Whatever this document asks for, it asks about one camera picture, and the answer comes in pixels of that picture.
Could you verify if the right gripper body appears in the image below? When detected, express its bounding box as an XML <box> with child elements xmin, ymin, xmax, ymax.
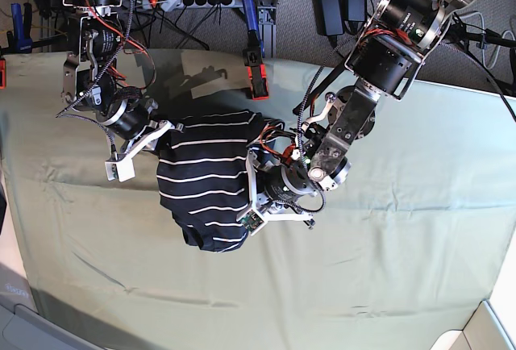
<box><xmin>112</xmin><ymin>120</ymin><xmax>185</xmax><ymax>161</ymax></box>

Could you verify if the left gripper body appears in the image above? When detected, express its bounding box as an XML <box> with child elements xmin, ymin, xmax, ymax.
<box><xmin>244</xmin><ymin>149</ymin><xmax>315</xmax><ymax>228</ymax></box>

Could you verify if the navy white striped T-shirt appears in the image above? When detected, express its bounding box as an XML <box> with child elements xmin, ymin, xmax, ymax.
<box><xmin>156</xmin><ymin>110</ymin><xmax>266</xmax><ymax>252</ymax></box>

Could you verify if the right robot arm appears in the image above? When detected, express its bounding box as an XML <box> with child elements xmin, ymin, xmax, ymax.
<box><xmin>57</xmin><ymin>0</ymin><xmax>182</xmax><ymax>162</ymax></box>

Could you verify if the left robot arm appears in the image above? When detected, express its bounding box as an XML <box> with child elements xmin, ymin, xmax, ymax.
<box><xmin>236</xmin><ymin>0</ymin><xmax>475</xmax><ymax>234</ymax></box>

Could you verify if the blue orange bar clamp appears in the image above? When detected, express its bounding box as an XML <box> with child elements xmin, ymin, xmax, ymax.
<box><xmin>242</xmin><ymin>0</ymin><xmax>269</xmax><ymax>101</ymax></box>

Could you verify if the grey power strip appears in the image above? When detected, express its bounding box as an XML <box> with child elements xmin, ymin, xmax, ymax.
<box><xmin>136</xmin><ymin>0</ymin><xmax>243</xmax><ymax>12</ymax></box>

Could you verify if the green table cloth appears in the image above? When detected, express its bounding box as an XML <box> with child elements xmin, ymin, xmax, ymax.
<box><xmin>1</xmin><ymin>53</ymin><xmax>515</xmax><ymax>349</ymax></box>

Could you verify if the blue clamp at left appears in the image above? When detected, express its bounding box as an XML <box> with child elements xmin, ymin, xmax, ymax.
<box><xmin>1</xmin><ymin>2</ymin><xmax>33</xmax><ymax>55</ymax></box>

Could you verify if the orange clamp pad left edge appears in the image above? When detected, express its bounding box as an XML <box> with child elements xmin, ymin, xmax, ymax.
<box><xmin>0</xmin><ymin>58</ymin><xmax>6</xmax><ymax>90</ymax></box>

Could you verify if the black power adapter left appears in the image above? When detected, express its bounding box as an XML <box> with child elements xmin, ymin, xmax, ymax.
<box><xmin>314</xmin><ymin>0</ymin><xmax>343</xmax><ymax>36</ymax></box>

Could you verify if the black tripod stand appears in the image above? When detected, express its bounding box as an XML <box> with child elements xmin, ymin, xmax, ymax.
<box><xmin>444</xmin><ymin>11</ymin><xmax>515</xmax><ymax>98</ymax></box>

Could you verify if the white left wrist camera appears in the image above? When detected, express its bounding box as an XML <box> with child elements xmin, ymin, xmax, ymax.
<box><xmin>236</xmin><ymin>208</ymin><xmax>267</xmax><ymax>236</ymax></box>

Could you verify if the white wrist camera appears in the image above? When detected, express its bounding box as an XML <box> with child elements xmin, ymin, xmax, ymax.
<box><xmin>105</xmin><ymin>159</ymin><xmax>135</xmax><ymax>182</ymax></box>
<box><xmin>236</xmin><ymin>208</ymin><xmax>267</xmax><ymax>236</ymax></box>

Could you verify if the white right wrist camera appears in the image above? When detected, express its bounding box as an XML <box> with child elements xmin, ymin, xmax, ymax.
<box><xmin>105</xmin><ymin>159</ymin><xmax>135</xmax><ymax>182</ymax></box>

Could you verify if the aluminium frame post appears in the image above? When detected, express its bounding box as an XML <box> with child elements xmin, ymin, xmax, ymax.
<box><xmin>255</xmin><ymin>0</ymin><xmax>279</xmax><ymax>58</ymax></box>

